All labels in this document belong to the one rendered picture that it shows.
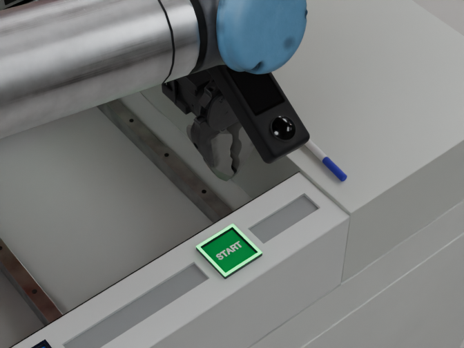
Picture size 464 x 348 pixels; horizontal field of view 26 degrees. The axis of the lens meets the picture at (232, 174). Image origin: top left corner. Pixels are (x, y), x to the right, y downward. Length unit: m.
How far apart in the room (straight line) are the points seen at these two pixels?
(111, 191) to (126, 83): 0.79
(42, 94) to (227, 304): 0.59
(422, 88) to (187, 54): 0.75
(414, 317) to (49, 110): 1.07
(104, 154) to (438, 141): 0.49
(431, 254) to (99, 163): 0.50
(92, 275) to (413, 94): 0.49
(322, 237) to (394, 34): 0.38
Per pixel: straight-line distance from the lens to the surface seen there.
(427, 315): 1.65
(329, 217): 1.22
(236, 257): 1.17
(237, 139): 1.04
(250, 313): 1.21
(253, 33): 0.68
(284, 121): 0.92
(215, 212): 1.36
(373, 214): 1.27
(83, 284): 1.34
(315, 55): 1.42
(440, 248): 1.51
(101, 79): 0.64
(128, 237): 1.38
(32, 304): 1.30
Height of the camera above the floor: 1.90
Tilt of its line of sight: 48 degrees down
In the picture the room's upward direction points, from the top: straight up
